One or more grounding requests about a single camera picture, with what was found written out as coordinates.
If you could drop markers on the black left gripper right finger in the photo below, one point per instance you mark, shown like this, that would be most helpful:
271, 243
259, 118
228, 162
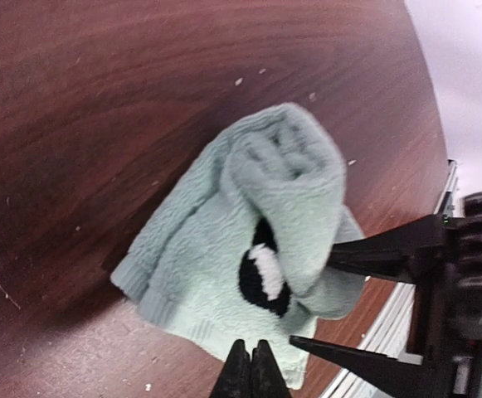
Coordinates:
266, 378

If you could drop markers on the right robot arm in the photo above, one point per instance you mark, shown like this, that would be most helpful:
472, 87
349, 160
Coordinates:
470, 261

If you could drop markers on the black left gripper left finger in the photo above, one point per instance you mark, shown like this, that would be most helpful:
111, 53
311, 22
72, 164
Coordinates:
234, 380

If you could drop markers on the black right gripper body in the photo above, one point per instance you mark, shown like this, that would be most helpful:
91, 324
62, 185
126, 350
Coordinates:
451, 354

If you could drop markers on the front aluminium rail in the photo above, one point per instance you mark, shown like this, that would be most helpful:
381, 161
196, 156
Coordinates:
389, 331

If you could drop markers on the mint green panda towel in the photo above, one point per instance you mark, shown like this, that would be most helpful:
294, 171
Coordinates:
239, 248

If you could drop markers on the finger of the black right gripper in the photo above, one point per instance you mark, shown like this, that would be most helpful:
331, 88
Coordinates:
395, 378
403, 254

